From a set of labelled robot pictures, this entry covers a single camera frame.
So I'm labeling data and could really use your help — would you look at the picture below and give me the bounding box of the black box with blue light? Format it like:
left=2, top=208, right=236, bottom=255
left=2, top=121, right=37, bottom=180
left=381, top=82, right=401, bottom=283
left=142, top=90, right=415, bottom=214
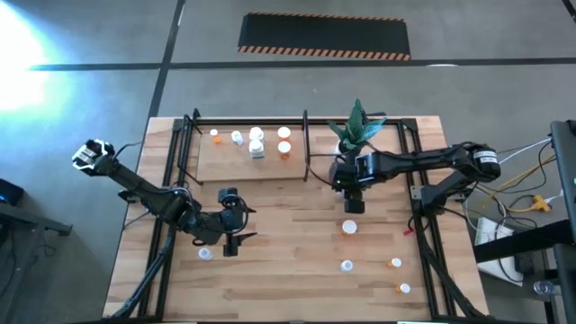
left=0, top=177, right=26, bottom=207

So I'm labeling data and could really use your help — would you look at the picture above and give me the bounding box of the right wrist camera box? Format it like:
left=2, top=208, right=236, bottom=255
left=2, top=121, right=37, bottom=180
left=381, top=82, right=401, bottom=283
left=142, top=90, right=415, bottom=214
left=344, top=197, right=365, bottom=215

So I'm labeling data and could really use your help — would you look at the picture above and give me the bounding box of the black floor stand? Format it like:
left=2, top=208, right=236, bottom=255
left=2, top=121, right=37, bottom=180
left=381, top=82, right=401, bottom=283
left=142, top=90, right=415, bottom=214
left=0, top=202, right=74, bottom=324

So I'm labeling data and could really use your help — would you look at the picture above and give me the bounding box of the white power strip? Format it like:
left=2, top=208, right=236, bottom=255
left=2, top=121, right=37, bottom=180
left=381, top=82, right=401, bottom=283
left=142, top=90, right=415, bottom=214
left=474, top=216, right=526, bottom=287

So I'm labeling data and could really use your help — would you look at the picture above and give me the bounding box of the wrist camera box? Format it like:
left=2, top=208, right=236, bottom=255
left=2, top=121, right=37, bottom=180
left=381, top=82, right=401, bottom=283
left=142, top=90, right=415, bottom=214
left=344, top=197, right=365, bottom=215
left=218, top=187, right=239, bottom=208

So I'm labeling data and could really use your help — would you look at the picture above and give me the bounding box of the green snake plant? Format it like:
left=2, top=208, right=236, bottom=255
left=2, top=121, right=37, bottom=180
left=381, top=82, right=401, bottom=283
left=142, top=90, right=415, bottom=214
left=327, top=98, right=388, bottom=154

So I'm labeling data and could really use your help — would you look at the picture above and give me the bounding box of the white cable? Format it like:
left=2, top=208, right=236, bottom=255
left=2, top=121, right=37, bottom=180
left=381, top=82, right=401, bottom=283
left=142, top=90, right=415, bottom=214
left=497, top=137, right=554, bottom=166

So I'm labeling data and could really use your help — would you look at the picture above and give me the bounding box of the yellow cable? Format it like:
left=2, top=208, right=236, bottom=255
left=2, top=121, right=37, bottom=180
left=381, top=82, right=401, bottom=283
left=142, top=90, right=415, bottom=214
left=476, top=155, right=558, bottom=212

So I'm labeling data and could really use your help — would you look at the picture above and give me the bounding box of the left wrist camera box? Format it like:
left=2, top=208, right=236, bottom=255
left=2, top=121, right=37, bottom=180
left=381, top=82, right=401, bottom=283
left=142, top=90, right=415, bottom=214
left=218, top=187, right=239, bottom=208

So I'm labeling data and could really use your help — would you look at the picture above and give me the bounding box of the yellow power plug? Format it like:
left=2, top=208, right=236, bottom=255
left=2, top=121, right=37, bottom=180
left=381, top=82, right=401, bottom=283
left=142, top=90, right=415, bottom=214
left=532, top=193, right=553, bottom=213

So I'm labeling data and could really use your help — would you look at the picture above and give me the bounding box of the black hazard-striped floor mat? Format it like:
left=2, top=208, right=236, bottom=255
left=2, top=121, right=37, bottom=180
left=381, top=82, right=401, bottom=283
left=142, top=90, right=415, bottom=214
left=237, top=12, right=412, bottom=62

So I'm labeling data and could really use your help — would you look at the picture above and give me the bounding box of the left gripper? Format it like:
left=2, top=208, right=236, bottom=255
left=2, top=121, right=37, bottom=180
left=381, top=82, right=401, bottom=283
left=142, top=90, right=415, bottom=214
left=215, top=205, right=258, bottom=257

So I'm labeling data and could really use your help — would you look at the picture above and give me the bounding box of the black metal rig frame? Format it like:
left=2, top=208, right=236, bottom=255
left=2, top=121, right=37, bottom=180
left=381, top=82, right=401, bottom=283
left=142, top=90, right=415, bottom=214
left=101, top=107, right=490, bottom=324

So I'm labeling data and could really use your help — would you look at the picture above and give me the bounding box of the wooden shelf with black frame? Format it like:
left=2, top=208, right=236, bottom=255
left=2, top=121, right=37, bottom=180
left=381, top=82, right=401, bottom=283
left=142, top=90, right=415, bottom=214
left=177, top=110, right=311, bottom=186

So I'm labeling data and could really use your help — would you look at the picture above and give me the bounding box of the clear water bottle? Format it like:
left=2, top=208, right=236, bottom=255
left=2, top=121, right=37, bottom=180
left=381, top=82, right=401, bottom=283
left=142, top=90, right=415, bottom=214
left=533, top=279, right=562, bottom=296

